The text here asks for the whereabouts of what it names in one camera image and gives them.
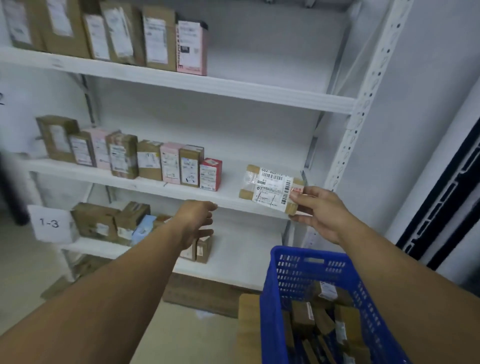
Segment person's right hand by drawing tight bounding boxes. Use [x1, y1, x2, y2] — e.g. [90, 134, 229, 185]
[288, 186, 355, 245]

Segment person's left hand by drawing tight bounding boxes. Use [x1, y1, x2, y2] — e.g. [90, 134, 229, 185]
[170, 199, 218, 250]

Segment brown parcel marked 1-3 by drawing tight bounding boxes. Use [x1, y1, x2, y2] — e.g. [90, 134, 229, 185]
[179, 239, 199, 262]

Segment light blue box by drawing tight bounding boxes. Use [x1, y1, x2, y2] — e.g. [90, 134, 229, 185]
[130, 214, 157, 247]

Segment small red box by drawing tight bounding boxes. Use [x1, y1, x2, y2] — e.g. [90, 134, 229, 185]
[198, 157, 223, 192]

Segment brown box labelled 2490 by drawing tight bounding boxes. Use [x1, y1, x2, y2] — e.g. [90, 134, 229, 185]
[178, 145, 205, 188]

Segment pink box wrinkled label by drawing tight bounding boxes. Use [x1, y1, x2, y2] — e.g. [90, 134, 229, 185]
[160, 141, 185, 185]

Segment brown parcel 1012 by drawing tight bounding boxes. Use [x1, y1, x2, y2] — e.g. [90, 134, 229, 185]
[136, 139, 164, 182]

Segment taped brown parcel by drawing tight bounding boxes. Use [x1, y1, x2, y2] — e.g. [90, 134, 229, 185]
[238, 164, 305, 216]

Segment red-taped parcel marked 1-2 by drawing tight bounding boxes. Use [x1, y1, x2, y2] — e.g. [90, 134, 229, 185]
[106, 131, 140, 180]

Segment pile of parcels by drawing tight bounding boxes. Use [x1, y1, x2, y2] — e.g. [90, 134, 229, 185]
[284, 280, 372, 364]

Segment blue plastic crate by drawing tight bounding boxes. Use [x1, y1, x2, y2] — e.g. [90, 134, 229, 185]
[259, 245, 412, 364]

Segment white metal shelf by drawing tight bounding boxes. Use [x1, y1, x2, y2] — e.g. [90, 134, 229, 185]
[0, 0, 415, 292]

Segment pink black lettered box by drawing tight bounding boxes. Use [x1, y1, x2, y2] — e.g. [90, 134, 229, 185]
[175, 19, 208, 77]

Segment small parcel yellow tape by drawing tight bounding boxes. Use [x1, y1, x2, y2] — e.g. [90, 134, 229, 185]
[81, 13, 112, 62]

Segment brown parcel marked 7936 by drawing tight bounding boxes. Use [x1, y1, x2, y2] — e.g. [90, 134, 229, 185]
[0, 0, 44, 52]

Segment person's left forearm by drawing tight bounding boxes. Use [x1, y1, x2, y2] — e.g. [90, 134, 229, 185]
[0, 221, 188, 364]

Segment person's right forearm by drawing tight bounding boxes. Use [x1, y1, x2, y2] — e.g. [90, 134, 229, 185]
[337, 221, 480, 364]

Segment folded cardboard pad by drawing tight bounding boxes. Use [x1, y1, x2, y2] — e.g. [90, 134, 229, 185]
[73, 254, 113, 280]

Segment white paper shelf label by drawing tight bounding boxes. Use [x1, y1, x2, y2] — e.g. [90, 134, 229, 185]
[0, 74, 38, 155]
[28, 204, 78, 245]

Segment white standing air conditioner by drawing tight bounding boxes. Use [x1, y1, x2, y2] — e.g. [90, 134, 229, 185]
[384, 74, 480, 286]

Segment square floor drain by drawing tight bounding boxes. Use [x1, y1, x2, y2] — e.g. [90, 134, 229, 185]
[40, 275, 74, 301]

